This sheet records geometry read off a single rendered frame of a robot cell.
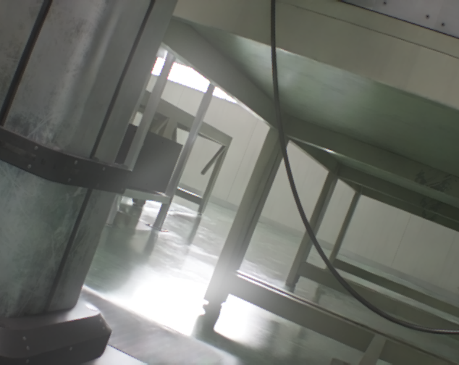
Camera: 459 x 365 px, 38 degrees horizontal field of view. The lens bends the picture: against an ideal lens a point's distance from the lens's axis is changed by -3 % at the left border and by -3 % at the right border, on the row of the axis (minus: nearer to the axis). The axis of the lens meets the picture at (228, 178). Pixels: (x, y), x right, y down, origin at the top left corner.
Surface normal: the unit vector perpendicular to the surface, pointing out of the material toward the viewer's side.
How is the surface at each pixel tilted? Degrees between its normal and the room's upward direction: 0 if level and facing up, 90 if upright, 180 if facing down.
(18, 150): 90
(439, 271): 90
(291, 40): 90
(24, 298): 90
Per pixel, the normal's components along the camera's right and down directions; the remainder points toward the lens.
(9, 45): -0.26, -0.09
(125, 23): 0.89, 0.35
